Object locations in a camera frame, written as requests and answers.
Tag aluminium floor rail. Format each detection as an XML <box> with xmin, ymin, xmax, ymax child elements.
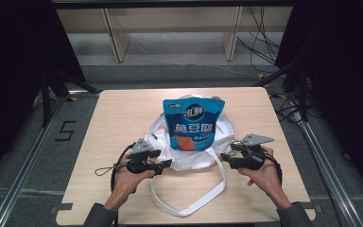
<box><xmin>294</xmin><ymin>112</ymin><xmax>363</xmax><ymax>227</ymax></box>
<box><xmin>0</xmin><ymin>89</ymin><xmax>102</xmax><ymax>227</ymax></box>

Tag bundle of black cables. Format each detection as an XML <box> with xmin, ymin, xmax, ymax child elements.
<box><xmin>235</xmin><ymin>6</ymin><xmax>282</xmax><ymax>74</ymax></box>

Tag person's right hand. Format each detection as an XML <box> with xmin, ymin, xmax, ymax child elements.
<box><xmin>237</xmin><ymin>146</ymin><xmax>285</xmax><ymax>195</ymax></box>

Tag black curtain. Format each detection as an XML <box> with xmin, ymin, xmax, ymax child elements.
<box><xmin>274</xmin><ymin>0</ymin><xmax>363</xmax><ymax>207</ymax></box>
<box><xmin>0</xmin><ymin>0</ymin><xmax>87</xmax><ymax>187</ymax></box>

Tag black floor cables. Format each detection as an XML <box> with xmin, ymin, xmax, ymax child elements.
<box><xmin>269</xmin><ymin>93</ymin><xmax>308</xmax><ymax>125</ymax></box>

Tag grey cord loop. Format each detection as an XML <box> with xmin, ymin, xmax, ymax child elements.
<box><xmin>94</xmin><ymin>158</ymin><xmax>134</xmax><ymax>177</ymax></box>

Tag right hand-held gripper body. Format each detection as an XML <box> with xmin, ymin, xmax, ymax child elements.
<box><xmin>231</xmin><ymin>132</ymin><xmax>275</xmax><ymax>171</ymax></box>

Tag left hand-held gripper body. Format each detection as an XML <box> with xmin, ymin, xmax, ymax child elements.
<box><xmin>126</xmin><ymin>137</ymin><xmax>156</xmax><ymax>175</ymax></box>

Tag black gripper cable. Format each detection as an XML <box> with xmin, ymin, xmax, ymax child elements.
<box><xmin>264</xmin><ymin>152</ymin><xmax>284</xmax><ymax>186</ymax></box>
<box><xmin>110</xmin><ymin>142</ymin><xmax>137</xmax><ymax>227</ymax></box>

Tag grey tape strip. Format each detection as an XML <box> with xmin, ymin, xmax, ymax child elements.
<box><xmin>49</xmin><ymin>202</ymin><xmax>74</xmax><ymax>216</ymax></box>

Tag white tote bag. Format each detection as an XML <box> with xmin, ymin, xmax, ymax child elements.
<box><xmin>144</xmin><ymin>93</ymin><xmax>236</xmax><ymax>218</ymax></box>

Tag light wooden shelf unit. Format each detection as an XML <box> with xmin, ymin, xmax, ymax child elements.
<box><xmin>56</xmin><ymin>6</ymin><xmax>294</xmax><ymax>64</ymax></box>

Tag blue snack pouch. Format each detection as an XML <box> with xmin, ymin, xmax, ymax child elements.
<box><xmin>162</xmin><ymin>96</ymin><xmax>227</xmax><ymax>152</ymax></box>

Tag black metal stand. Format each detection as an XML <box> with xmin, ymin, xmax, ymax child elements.
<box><xmin>252</xmin><ymin>59</ymin><xmax>310</xmax><ymax>123</ymax></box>
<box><xmin>40</xmin><ymin>66</ymin><xmax>99</xmax><ymax>128</ymax></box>

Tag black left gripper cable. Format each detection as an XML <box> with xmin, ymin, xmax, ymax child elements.
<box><xmin>110</xmin><ymin>142</ymin><xmax>137</xmax><ymax>227</ymax></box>

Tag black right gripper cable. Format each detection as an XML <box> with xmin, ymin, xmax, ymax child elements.
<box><xmin>264</xmin><ymin>152</ymin><xmax>284</xmax><ymax>186</ymax></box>

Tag person's left hand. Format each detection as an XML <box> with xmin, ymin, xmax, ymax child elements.
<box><xmin>111</xmin><ymin>152</ymin><xmax>156</xmax><ymax>201</ymax></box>

